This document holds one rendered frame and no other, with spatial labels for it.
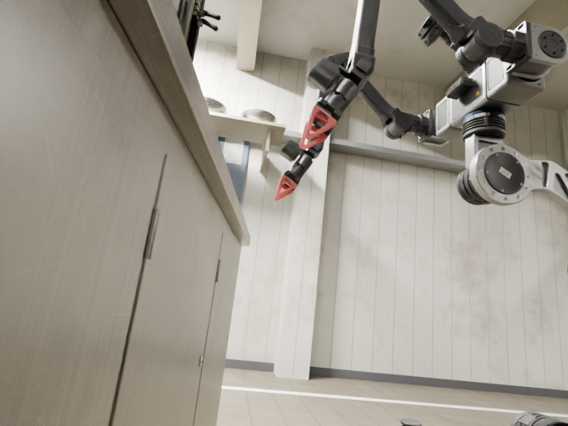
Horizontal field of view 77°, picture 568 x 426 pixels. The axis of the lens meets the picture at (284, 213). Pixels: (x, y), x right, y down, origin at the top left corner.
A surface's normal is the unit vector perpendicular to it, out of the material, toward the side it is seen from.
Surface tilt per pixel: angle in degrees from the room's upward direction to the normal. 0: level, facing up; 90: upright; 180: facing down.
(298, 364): 90
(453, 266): 90
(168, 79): 180
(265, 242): 90
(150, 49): 180
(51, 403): 90
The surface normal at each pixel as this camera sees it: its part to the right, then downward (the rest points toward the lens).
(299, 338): 0.15, -0.22
